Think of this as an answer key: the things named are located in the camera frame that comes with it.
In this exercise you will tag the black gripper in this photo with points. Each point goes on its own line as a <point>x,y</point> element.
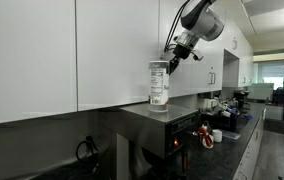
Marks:
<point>183,51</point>

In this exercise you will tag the white cabinet door with lock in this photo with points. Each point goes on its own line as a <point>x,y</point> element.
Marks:
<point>182,83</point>

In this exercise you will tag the white sugar container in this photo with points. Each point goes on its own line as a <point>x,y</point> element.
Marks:
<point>158,86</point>

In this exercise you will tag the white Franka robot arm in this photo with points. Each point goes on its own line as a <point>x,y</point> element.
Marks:
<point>205,23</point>

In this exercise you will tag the white base cabinet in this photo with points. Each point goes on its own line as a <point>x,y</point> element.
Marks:
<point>248,156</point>

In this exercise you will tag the black condiment organizer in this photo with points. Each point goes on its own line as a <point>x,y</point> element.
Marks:
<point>218,121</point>

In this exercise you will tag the stainless steel coffee machine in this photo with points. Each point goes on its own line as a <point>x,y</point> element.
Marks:
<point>148,133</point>

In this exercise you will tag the black appliance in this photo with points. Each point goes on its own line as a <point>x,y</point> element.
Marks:
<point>240,96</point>

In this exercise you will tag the red and white object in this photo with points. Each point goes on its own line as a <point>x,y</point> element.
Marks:
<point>206,136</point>

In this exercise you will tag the white cup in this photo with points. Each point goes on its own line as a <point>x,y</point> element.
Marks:
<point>217,136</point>

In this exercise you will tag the clear plastic tray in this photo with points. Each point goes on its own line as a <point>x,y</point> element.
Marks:
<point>231,135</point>

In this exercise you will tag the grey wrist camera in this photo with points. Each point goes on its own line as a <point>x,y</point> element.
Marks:
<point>197,55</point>

